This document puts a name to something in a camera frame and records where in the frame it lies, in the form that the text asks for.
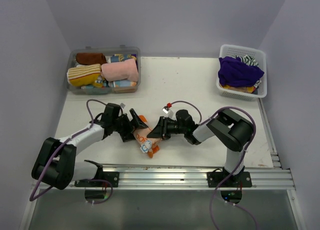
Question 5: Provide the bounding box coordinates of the white plastic laundry basket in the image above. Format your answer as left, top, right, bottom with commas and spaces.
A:
216, 44, 268, 101

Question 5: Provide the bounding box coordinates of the black white striped towel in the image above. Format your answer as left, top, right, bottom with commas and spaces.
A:
230, 55, 259, 67

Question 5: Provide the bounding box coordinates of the brown rolled towel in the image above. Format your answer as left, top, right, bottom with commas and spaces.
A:
75, 53, 107, 65

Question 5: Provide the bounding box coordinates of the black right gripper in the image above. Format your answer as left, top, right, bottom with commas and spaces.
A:
147, 116, 187, 140

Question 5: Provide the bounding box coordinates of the yellow striped rolled towel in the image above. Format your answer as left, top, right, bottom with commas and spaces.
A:
66, 64, 105, 88

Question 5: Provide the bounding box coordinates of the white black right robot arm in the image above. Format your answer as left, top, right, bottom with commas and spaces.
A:
147, 107, 256, 186

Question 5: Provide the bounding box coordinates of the purple towel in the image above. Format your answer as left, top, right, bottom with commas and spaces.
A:
218, 56, 265, 88

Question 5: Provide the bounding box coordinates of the blue yellow patterned rolled towel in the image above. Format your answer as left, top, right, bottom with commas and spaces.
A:
107, 54, 137, 63

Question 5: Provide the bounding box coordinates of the pink terry towel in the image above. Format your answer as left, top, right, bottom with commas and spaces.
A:
101, 59, 139, 82

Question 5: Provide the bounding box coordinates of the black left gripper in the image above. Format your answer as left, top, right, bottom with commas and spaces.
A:
112, 109, 148, 141

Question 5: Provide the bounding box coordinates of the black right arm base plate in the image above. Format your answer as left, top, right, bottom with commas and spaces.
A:
206, 167, 253, 188

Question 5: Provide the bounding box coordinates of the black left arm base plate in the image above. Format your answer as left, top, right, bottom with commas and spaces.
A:
74, 171, 120, 187

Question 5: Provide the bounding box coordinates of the aluminium table edge rail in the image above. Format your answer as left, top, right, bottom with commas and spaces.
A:
32, 164, 296, 190

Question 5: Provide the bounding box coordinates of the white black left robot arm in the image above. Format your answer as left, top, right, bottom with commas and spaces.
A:
31, 103, 147, 190

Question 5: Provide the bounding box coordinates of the clear plastic storage bin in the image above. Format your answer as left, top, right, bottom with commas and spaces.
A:
64, 46, 141, 95

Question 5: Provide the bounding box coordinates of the light blue orange rolled towel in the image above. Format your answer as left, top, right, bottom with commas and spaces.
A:
108, 80, 137, 88

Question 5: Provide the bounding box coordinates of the orange white towel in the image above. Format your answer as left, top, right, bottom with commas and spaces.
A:
133, 115, 161, 158

